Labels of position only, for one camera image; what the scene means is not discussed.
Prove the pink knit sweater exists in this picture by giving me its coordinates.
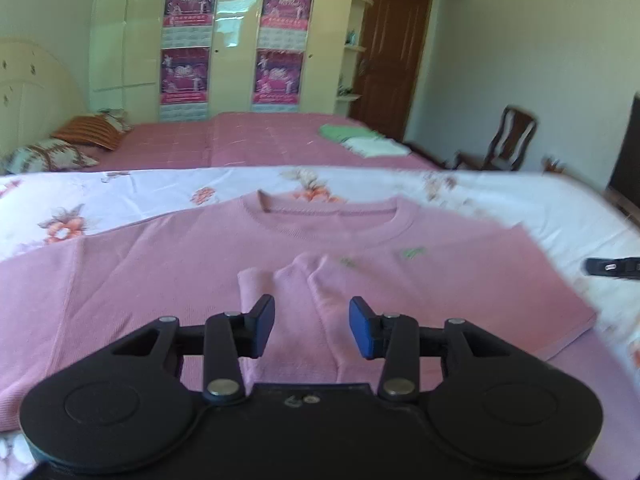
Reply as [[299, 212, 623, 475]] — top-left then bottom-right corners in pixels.
[[1, 192, 596, 431]]

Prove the wooden side table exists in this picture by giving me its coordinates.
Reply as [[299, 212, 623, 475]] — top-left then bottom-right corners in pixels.
[[541, 156, 640, 221]]

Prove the cream arched headboard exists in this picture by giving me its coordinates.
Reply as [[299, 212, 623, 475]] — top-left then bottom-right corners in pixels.
[[0, 38, 87, 157]]

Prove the dark wooden chair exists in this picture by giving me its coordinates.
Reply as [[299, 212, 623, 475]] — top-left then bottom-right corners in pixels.
[[454, 105, 538, 172]]

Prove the white floral bed sheet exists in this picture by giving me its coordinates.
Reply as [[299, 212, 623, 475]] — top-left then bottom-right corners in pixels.
[[1, 167, 639, 479]]

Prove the folded white cloth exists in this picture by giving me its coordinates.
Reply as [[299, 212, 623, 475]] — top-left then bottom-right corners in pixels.
[[342, 136, 411, 158]]

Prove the white brown patterned pillow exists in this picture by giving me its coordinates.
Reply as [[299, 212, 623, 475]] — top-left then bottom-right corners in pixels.
[[1, 139, 99, 174]]

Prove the folded green cloth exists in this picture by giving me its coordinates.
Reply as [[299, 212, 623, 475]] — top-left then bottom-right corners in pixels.
[[319, 124, 381, 144]]

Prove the brown wooden door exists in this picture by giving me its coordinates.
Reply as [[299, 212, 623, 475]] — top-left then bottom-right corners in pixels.
[[349, 0, 432, 142]]

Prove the orange striped pillow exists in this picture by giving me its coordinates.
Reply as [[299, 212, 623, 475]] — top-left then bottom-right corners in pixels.
[[51, 114, 127, 151]]

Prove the pink checked bed cover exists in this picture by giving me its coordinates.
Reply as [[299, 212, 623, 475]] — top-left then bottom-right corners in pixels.
[[80, 113, 437, 171]]

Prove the upper right purple poster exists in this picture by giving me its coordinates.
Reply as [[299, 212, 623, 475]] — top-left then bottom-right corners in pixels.
[[257, 0, 312, 53]]

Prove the cream glossy wardrobe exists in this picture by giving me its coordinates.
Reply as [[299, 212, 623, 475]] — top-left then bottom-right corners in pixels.
[[89, 0, 356, 124]]

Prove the purple poster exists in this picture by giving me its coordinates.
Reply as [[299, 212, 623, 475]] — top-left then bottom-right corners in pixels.
[[160, 0, 216, 50], [257, 0, 312, 53], [250, 49, 304, 113], [160, 47, 209, 122]]

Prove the lower left purple poster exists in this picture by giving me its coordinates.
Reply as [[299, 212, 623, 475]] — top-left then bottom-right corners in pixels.
[[160, 47, 209, 122]]

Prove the lower right purple poster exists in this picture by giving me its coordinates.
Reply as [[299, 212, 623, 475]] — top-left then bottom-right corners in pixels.
[[250, 49, 304, 113]]

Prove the upper left purple poster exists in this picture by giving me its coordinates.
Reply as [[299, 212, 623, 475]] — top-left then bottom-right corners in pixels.
[[160, 0, 216, 50]]

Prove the floral pillow behind orange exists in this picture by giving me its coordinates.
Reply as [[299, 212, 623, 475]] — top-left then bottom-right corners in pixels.
[[99, 110, 132, 134]]

